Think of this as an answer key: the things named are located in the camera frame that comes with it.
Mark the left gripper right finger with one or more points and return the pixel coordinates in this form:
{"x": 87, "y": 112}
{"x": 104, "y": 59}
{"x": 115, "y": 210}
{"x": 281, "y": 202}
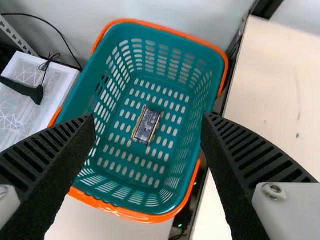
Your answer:
{"x": 237, "y": 162}

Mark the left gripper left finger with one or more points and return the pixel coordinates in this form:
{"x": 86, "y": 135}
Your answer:
{"x": 50, "y": 162}

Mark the rectangular tin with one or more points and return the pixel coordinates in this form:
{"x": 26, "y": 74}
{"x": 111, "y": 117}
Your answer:
{"x": 146, "y": 125}

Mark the teal shopping basket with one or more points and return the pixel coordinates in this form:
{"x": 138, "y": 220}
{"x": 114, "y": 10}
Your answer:
{"x": 130, "y": 85}

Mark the black device with green light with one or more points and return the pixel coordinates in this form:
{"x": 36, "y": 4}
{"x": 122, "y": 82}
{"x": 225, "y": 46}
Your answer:
{"x": 181, "y": 228}

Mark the white patterned box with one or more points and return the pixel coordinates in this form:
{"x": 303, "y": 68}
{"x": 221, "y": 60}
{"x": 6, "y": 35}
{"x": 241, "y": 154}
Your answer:
{"x": 22, "y": 67}

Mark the perforated metal rack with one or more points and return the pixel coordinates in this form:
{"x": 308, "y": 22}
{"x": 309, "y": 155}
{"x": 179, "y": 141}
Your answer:
{"x": 15, "y": 35}

